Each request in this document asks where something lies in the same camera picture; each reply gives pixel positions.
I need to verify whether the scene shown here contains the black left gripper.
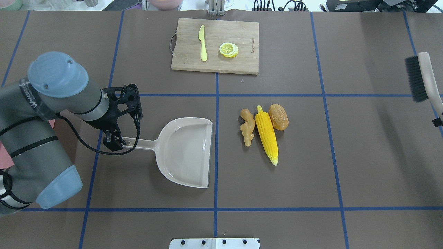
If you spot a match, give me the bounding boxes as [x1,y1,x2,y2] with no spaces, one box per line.
[101,84,143,151]

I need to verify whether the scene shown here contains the black cables at table edge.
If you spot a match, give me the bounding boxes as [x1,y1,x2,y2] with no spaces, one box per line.
[253,0,308,12]

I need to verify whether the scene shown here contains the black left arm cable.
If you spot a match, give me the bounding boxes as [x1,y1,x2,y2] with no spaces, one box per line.
[57,114,141,156]

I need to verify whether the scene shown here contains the yellow plastic toy knife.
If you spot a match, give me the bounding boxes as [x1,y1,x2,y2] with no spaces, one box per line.
[198,24,208,62]

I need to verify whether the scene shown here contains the brown toy potato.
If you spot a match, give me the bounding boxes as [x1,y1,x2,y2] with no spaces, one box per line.
[269,104,289,131]

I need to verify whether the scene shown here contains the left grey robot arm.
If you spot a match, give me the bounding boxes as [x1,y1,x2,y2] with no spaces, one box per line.
[0,52,143,216]

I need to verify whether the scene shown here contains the yellow toy lemon slices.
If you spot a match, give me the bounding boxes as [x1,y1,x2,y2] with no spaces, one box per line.
[219,42,239,58]

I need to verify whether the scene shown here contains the metal camera stand post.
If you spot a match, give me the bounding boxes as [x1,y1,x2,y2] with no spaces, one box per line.
[205,0,226,16]

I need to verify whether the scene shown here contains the pink bowl in background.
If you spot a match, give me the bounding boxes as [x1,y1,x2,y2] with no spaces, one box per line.
[147,0,183,10]

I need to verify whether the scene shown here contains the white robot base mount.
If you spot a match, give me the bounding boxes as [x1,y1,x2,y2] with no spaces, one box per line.
[169,238,261,249]

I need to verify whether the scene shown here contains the beige plastic dustpan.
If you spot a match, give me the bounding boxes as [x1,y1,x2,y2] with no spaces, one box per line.
[124,118,213,188]

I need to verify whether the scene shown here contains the bamboo cutting board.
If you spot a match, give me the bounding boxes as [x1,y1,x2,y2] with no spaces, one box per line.
[171,18,260,75]

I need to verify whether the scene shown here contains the pink plastic bin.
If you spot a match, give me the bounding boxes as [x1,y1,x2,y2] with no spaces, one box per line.
[1,120,57,169]

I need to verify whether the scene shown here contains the yellow toy corn cob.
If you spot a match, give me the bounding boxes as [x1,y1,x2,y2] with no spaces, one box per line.
[255,105,279,166]

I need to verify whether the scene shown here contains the beige hand brush black bristles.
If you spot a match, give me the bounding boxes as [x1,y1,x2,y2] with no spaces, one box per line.
[405,52,443,118]

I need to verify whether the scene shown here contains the tan toy ginger root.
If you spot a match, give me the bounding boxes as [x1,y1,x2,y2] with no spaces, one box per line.
[239,109,256,147]

